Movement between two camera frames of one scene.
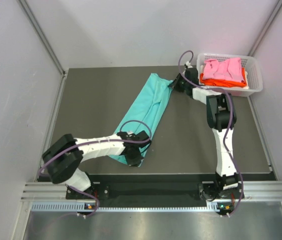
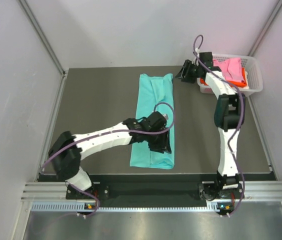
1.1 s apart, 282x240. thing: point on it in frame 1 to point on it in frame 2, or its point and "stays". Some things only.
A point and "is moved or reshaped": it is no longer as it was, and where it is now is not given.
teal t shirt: x=142 y=118 is moved or reshaped
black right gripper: x=174 y=85 to x=186 y=67
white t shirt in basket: x=247 y=87 stays
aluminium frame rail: x=254 y=190 stays
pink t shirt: x=230 y=69 stays
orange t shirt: x=222 y=82 stays
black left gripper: x=136 y=161 to x=162 y=145
